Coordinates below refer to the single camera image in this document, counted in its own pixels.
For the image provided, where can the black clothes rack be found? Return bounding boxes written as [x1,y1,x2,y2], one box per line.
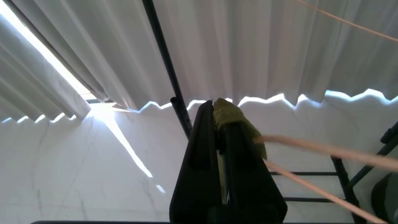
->
[142,0,398,224]

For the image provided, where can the green long-sleeved shirt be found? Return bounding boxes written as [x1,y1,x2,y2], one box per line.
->
[213,98,268,205]

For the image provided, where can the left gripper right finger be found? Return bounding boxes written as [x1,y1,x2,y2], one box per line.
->
[221,122,289,223]

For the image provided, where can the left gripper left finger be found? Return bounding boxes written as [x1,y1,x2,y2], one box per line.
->
[169,99,223,223]

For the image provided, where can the window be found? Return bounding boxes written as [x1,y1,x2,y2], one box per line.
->
[0,0,114,105]

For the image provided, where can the white curtain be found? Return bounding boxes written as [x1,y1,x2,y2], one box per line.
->
[9,0,398,110]
[0,12,91,123]

